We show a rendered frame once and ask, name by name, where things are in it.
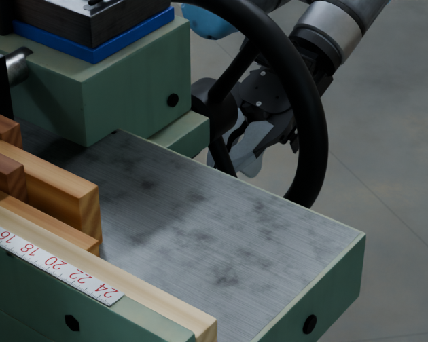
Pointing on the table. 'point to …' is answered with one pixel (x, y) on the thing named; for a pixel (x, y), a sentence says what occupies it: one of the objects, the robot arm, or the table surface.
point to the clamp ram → (4, 78)
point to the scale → (52, 265)
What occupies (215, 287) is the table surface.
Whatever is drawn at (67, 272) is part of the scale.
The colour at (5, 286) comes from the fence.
